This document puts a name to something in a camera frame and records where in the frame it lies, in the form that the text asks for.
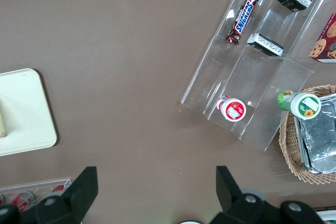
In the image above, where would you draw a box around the Snickers chocolate bar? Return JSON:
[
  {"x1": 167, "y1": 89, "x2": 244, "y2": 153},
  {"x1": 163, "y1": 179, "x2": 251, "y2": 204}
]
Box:
[{"x1": 224, "y1": 0, "x2": 260, "y2": 47}]

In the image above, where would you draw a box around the red cookie box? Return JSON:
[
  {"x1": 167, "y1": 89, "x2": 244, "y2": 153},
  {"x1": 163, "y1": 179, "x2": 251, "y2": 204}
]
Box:
[{"x1": 309, "y1": 8, "x2": 336, "y2": 64}]

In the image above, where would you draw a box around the white snack bin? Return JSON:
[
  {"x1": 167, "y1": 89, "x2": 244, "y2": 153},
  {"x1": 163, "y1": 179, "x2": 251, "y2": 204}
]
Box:
[{"x1": 313, "y1": 208, "x2": 336, "y2": 221}]

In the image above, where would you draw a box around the red white yogurt bottle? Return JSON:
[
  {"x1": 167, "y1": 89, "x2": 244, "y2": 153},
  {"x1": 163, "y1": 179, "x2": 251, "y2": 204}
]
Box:
[{"x1": 216, "y1": 94, "x2": 247, "y2": 122}]

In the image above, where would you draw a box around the clear acrylic bottle rack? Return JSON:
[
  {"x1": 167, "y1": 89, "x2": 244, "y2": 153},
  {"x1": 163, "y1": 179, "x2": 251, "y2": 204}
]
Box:
[{"x1": 0, "y1": 177, "x2": 72, "y2": 209}]

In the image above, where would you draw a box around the aluminium foil container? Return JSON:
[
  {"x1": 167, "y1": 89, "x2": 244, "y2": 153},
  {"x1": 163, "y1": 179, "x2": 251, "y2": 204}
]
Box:
[{"x1": 293, "y1": 95, "x2": 336, "y2": 175}]

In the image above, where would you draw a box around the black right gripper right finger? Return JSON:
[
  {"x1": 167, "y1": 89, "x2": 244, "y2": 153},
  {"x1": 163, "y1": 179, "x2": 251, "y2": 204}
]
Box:
[{"x1": 209, "y1": 166, "x2": 280, "y2": 224}]

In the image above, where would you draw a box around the beige plastic tray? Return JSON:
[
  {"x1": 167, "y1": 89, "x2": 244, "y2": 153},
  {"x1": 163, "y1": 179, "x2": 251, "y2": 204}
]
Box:
[{"x1": 0, "y1": 68, "x2": 58, "y2": 156}]

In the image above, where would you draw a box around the red cola bottle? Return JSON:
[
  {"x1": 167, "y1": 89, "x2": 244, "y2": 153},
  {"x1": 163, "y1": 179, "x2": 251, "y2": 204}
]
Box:
[
  {"x1": 9, "y1": 191, "x2": 36, "y2": 213},
  {"x1": 51, "y1": 184, "x2": 66, "y2": 196}
]

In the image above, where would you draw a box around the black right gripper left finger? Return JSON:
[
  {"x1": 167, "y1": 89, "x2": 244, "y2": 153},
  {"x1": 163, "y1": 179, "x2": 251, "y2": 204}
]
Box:
[{"x1": 22, "y1": 166, "x2": 99, "y2": 224}]

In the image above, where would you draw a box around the green white yogurt bottle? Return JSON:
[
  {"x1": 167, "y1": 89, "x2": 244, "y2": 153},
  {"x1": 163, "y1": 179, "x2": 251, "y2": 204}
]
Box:
[{"x1": 277, "y1": 90, "x2": 322, "y2": 121}]

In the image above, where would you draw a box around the light tan wicker basket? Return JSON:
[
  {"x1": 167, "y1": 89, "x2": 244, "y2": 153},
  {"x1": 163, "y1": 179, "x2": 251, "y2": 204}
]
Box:
[{"x1": 278, "y1": 84, "x2": 336, "y2": 184}]

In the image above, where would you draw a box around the clear acrylic stepped display stand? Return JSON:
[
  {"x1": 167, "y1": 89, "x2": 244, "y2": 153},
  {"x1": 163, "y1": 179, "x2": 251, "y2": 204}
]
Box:
[{"x1": 180, "y1": 0, "x2": 336, "y2": 152}]

